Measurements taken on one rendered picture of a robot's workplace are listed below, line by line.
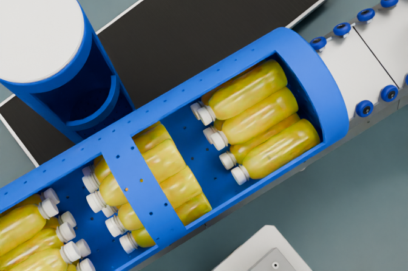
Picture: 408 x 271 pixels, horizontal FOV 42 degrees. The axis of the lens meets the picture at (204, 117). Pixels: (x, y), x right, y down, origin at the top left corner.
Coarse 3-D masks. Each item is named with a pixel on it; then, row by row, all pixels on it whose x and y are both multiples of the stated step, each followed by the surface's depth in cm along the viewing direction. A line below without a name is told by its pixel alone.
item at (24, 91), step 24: (96, 48) 171; (72, 72) 132; (96, 72) 200; (24, 96) 137; (48, 96) 188; (72, 96) 211; (96, 96) 217; (120, 96) 217; (48, 120) 166; (72, 120) 214; (96, 120) 169
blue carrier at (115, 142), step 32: (288, 32) 110; (224, 64) 110; (288, 64) 105; (320, 64) 105; (160, 96) 112; (192, 96) 106; (320, 96) 104; (128, 128) 105; (192, 128) 128; (320, 128) 126; (64, 160) 105; (128, 160) 101; (192, 160) 128; (0, 192) 106; (32, 192) 102; (64, 192) 123; (128, 192) 99; (160, 192) 100; (224, 192) 122; (96, 224) 125; (160, 224) 102; (192, 224) 108; (96, 256) 121; (128, 256) 117
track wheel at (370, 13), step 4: (360, 12) 138; (364, 12) 136; (368, 12) 135; (372, 12) 135; (360, 16) 136; (364, 16) 135; (368, 16) 135; (372, 16) 135; (360, 20) 136; (364, 20) 135; (368, 20) 135
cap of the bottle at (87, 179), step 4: (84, 176) 112; (88, 176) 111; (84, 180) 111; (88, 180) 111; (84, 184) 111; (88, 184) 111; (92, 184) 111; (88, 188) 111; (92, 188) 111; (96, 188) 112; (92, 192) 112
